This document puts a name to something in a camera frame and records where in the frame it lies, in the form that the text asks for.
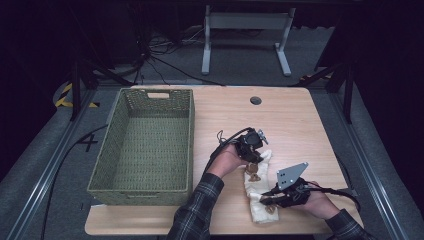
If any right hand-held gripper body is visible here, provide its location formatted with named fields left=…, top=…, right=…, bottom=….
left=271, top=161, right=313, bottom=208

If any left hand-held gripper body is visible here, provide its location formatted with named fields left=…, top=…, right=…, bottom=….
left=234, top=127, right=270, bottom=158

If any white cloth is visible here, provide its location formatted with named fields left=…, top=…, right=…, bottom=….
left=243, top=149, right=280, bottom=224

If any green woven basket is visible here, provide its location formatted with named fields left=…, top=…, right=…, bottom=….
left=87, top=87, right=196, bottom=207

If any person's left hand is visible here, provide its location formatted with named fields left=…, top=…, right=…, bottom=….
left=206, top=143, right=250, bottom=180

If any person's right hand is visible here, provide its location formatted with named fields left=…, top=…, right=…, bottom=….
left=293, top=189, right=342, bottom=221

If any black metal stand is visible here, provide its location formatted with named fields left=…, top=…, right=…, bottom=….
left=68, top=59, right=134, bottom=122
left=289, top=61, right=355, bottom=125

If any yellow black hazard tape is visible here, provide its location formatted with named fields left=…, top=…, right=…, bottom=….
left=54, top=83, right=100, bottom=109

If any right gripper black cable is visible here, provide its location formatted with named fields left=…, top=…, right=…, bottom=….
left=308, top=181, right=362, bottom=213

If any white metal table frame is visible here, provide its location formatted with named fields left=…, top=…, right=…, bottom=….
left=200, top=4, right=297, bottom=77

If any bundle of black cables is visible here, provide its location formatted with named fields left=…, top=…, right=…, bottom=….
left=133, top=26, right=228, bottom=87

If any black floor cable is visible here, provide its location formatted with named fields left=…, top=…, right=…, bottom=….
left=39, top=124, right=110, bottom=240

